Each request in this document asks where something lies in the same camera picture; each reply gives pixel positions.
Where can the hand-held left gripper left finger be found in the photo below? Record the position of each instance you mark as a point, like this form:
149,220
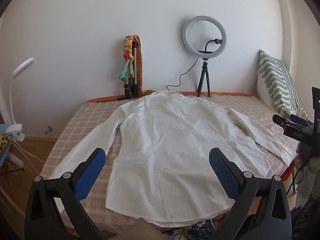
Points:
90,177

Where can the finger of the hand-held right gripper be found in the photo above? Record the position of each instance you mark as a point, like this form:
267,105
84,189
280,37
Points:
301,121
281,121

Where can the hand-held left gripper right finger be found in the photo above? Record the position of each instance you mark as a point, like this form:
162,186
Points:
223,177

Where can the white long-sleeved shirt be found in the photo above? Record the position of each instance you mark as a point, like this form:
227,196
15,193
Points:
170,142

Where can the dark clothes pile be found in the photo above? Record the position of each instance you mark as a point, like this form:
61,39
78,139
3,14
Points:
310,205

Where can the green and white pillow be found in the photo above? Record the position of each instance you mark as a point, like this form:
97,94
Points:
275,80

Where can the beige checked blanket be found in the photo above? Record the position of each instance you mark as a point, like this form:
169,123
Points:
87,120

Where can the floral printed cloth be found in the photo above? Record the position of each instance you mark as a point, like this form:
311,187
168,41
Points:
197,231

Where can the brown cardboard piece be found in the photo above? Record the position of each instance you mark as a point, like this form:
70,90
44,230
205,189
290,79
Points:
140,230

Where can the blue chair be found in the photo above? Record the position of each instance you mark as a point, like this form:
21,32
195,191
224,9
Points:
5,155

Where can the small black tripod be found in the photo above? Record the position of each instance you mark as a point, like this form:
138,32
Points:
205,67

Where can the leopard print cloth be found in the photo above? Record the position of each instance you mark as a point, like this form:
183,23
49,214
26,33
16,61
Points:
4,140

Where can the black gooseneck phone holder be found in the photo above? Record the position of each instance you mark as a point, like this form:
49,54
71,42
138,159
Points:
206,45

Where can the colourful knotted scarf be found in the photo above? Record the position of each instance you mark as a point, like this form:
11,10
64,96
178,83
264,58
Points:
127,71

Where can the folded silver tripod stand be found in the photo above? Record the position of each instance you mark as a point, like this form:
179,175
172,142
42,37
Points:
135,65

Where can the orange patterned cloth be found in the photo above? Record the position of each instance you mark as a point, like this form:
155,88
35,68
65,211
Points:
140,62

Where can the white clip lamp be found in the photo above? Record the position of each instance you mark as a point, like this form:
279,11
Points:
23,65

